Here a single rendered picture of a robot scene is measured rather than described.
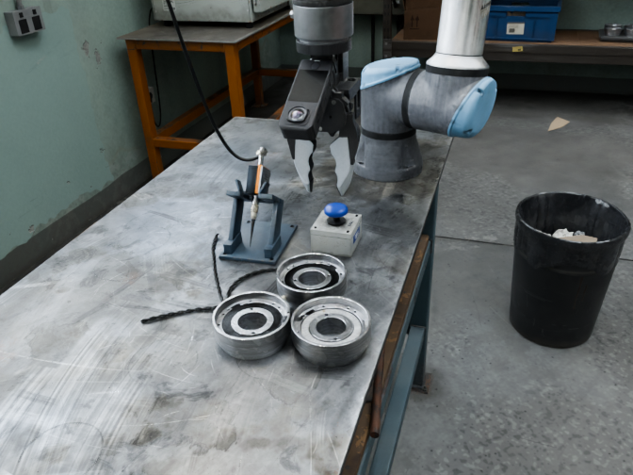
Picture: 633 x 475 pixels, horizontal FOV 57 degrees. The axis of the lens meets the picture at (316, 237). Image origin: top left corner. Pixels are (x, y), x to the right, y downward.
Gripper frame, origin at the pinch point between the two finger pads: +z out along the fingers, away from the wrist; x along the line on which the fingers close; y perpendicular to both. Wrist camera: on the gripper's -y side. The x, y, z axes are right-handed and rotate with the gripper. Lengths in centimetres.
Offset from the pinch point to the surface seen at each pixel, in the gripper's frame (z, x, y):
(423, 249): 41, -8, 54
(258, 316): 13.9, 5.8, -13.6
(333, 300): 12.6, -3.8, -9.2
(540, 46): 52, -38, 329
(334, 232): 11.7, 0.9, 7.4
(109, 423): 16.1, 16.1, -34.2
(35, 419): 16.1, 25.0, -36.2
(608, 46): 52, -77, 333
